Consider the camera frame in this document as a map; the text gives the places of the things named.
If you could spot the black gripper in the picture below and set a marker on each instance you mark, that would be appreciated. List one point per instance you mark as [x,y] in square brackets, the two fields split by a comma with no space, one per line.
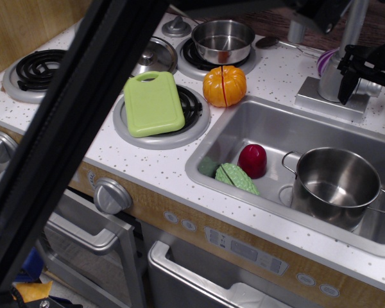
[360,62]

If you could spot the silver toy faucet with lever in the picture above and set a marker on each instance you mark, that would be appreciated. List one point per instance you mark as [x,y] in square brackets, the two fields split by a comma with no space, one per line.
[321,95]

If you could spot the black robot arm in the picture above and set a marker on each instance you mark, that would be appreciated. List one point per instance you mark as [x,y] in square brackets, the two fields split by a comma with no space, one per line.
[111,37]

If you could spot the purple striped toy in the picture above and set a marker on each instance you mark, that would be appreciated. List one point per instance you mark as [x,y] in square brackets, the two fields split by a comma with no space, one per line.
[323,60]

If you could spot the large steel pot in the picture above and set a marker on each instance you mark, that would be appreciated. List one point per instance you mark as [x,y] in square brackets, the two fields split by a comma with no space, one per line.
[334,185]

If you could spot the steel spoon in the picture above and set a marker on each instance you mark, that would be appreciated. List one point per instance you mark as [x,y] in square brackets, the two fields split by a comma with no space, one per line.
[266,42]

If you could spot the red toy fruit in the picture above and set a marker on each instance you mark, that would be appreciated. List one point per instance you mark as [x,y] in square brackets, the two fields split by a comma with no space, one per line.
[253,161]

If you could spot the orange toy pumpkin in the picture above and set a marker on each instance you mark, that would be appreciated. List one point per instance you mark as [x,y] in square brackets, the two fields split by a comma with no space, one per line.
[224,86]

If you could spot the green toy bitter gourd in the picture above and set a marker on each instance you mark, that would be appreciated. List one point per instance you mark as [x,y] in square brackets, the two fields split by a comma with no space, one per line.
[233,175]

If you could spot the small steel saucepan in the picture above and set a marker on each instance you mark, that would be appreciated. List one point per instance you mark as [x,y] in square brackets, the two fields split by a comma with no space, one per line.
[223,42]

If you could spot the front right stove burner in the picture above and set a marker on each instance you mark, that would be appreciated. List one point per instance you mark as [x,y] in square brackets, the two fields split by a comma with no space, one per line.
[197,119]

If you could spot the silver countertop knob back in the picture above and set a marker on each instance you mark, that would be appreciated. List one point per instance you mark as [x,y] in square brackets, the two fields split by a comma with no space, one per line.
[176,28]

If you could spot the steel pot lid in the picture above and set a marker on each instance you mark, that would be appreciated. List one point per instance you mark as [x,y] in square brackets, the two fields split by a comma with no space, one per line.
[159,56]

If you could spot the green plastic cutting board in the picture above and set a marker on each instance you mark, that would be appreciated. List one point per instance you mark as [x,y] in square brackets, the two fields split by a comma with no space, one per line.
[152,104]

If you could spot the silver dishwasher door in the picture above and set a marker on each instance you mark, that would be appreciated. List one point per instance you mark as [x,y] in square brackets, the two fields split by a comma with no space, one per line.
[184,276]

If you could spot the silver front panel knob right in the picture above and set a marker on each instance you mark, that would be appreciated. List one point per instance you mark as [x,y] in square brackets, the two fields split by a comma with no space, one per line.
[110,197]

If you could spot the silver panel knob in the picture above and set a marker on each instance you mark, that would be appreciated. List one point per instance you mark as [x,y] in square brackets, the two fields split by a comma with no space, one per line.
[7,148]
[110,197]

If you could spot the front left stove burner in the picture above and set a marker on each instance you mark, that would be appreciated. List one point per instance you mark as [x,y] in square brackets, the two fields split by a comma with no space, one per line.
[27,80]

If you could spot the silver front panel knob left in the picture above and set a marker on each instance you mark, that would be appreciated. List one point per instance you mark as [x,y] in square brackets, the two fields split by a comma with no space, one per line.
[7,148]

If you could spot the yellow cloth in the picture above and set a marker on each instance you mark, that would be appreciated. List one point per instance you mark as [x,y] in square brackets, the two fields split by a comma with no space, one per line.
[34,291]

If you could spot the silver oven door handle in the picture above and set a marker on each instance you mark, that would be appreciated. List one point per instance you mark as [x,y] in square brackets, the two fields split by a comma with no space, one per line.
[78,220]

